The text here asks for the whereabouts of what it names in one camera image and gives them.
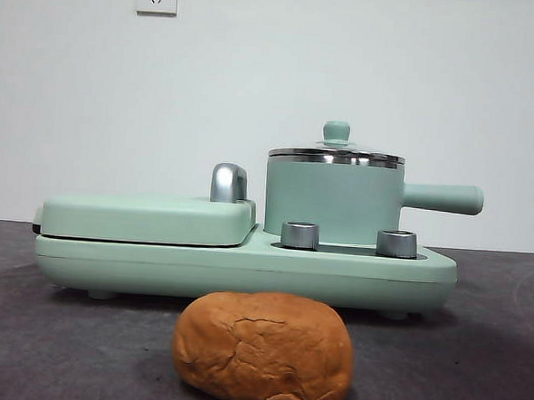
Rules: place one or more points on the mint green breakfast machine base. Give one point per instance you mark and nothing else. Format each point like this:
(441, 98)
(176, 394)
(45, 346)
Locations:
(244, 275)

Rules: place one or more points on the glass lid with green knob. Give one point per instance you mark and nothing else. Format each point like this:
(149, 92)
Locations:
(337, 132)

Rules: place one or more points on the brown potato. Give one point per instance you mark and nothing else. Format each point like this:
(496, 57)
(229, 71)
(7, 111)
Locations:
(262, 349)

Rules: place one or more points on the mint green hinged griddle cover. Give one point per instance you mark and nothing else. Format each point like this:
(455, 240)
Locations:
(143, 219)

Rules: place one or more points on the silver control knob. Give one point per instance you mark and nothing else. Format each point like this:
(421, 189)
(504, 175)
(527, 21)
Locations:
(299, 236)
(396, 244)

